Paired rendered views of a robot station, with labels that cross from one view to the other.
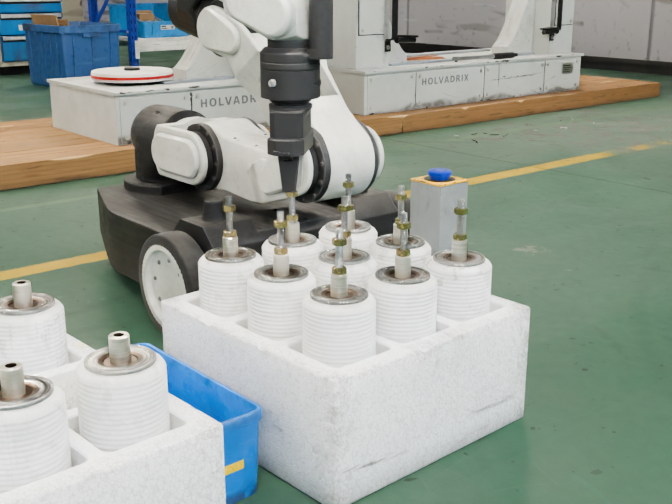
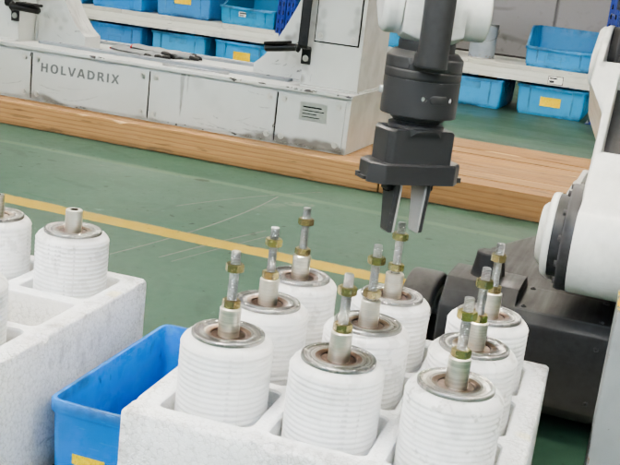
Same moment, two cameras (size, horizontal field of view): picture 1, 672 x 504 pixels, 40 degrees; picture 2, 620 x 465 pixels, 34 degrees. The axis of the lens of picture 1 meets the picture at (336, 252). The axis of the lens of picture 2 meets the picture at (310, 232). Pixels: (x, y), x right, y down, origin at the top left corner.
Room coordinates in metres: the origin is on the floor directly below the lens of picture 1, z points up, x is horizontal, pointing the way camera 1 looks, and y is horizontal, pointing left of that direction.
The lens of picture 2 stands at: (0.66, -0.87, 0.62)
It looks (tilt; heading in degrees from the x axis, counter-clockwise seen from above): 14 degrees down; 58
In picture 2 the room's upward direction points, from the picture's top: 7 degrees clockwise
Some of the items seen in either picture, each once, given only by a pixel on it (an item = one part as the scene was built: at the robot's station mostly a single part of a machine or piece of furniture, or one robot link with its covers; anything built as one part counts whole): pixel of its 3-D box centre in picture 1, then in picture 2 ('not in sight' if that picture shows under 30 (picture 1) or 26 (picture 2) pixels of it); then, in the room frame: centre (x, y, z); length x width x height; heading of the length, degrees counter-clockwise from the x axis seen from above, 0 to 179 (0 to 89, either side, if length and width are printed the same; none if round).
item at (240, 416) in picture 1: (169, 422); (147, 410); (1.14, 0.23, 0.06); 0.30 x 0.11 x 0.12; 41
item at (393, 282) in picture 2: (292, 232); (393, 285); (1.37, 0.07, 0.26); 0.02 x 0.02 x 0.03
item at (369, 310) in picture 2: (344, 248); (369, 313); (1.28, -0.01, 0.26); 0.02 x 0.02 x 0.03
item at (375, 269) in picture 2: (344, 221); (374, 278); (1.28, -0.01, 0.30); 0.01 x 0.01 x 0.08
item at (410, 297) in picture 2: (292, 240); (391, 295); (1.37, 0.07, 0.25); 0.08 x 0.08 x 0.01
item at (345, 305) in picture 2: (403, 239); (344, 310); (1.20, -0.09, 0.30); 0.01 x 0.01 x 0.08
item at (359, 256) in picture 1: (344, 257); (367, 324); (1.28, -0.01, 0.25); 0.08 x 0.08 x 0.01
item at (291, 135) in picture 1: (289, 109); (413, 129); (1.37, 0.07, 0.45); 0.13 x 0.10 x 0.12; 173
